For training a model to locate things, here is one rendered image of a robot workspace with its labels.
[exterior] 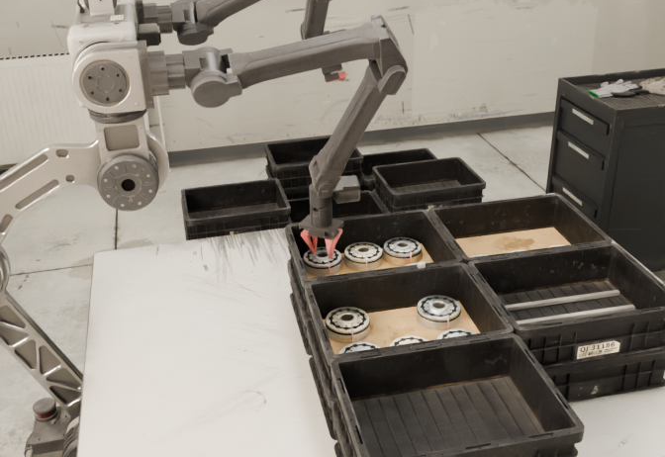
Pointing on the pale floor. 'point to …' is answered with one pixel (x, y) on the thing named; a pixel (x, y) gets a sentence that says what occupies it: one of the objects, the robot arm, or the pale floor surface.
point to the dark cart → (613, 160)
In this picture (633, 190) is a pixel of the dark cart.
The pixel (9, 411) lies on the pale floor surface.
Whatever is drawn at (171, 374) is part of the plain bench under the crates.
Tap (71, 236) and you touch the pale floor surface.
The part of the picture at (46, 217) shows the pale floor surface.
